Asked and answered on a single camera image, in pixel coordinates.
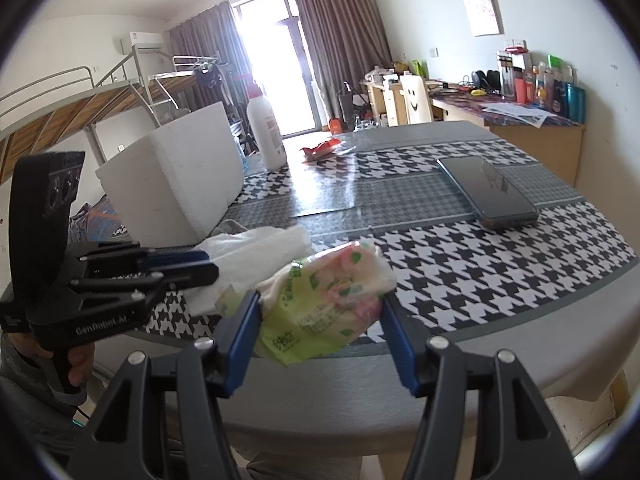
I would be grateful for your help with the green paper bag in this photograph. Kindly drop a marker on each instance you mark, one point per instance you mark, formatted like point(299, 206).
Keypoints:
point(418, 69)

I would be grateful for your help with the hanging dark clothes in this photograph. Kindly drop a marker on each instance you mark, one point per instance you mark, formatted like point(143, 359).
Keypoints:
point(207, 75)

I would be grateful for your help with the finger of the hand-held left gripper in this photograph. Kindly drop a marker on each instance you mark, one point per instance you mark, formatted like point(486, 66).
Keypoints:
point(175, 256)
point(190, 275)

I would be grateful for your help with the row of toiletry bottles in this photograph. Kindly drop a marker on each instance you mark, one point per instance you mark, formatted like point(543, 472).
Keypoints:
point(550, 90)

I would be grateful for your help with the person's left forearm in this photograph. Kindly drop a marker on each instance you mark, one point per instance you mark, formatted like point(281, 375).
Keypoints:
point(30, 410)

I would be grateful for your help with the glass balcony door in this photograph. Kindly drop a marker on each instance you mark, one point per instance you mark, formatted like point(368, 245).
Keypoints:
point(280, 70)

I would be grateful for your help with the printed paper sheets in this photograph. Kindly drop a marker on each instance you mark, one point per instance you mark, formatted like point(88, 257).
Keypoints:
point(515, 114)

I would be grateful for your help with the white red pump bottle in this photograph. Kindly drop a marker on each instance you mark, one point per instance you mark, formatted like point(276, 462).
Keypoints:
point(265, 130)

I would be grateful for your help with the blue patterned quilt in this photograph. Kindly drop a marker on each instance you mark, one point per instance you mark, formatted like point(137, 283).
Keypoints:
point(95, 220)

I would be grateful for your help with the dark green phone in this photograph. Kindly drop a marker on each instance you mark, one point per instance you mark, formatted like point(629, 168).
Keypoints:
point(487, 192)

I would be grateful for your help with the black headphones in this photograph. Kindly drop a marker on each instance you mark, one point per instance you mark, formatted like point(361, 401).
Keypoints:
point(485, 80)

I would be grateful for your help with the plain wooden desk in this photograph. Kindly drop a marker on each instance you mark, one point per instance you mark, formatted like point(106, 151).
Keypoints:
point(382, 102)

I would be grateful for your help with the pink wall picture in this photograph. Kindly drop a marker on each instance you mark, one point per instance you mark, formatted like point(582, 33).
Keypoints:
point(481, 12)

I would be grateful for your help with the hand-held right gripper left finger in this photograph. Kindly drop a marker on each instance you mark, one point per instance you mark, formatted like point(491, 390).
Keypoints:
point(245, 330)

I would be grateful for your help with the brown curtain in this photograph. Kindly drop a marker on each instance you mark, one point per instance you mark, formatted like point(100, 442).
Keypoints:
point(340, 45)
point(205, 45)

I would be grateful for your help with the yellow-green tissue packet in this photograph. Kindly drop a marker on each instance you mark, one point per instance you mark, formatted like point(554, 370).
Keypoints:
point(320, 305)

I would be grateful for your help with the grey sock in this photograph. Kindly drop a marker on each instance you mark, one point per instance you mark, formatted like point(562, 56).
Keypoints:
point(230, 228)

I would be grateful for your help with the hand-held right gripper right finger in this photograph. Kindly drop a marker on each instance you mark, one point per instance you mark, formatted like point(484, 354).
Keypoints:
point(400, 340)

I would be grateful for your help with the white air conditioner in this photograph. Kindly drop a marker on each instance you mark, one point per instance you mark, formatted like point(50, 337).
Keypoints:
point(142, 41)

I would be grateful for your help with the white foam box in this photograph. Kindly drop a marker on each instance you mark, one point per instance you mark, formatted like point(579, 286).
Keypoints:
point(165, 185)

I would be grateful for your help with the orange floor container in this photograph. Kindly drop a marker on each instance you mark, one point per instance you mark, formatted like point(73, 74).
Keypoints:
point(335, 126)

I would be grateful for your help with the wooden smiley chair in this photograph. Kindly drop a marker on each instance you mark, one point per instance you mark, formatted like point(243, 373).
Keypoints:
point(415, 100)

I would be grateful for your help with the metal bunk bed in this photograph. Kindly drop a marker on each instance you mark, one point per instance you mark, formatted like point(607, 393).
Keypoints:
point(170, 85)
point(60, 120)

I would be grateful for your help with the red snack packet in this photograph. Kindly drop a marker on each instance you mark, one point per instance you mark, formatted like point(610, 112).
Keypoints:
point(320, 151)

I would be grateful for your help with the wooden desk with patterned top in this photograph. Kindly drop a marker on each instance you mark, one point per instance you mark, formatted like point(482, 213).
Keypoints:
point(530, 145)

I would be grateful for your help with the person's grey pants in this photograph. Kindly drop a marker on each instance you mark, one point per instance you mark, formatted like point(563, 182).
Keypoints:
point(300, 470)

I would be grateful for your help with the person's left hand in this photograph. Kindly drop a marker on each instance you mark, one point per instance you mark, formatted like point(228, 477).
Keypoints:
point(80, 367)

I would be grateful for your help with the double wall socket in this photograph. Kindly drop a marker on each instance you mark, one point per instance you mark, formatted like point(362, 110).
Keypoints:
point(516, 46)

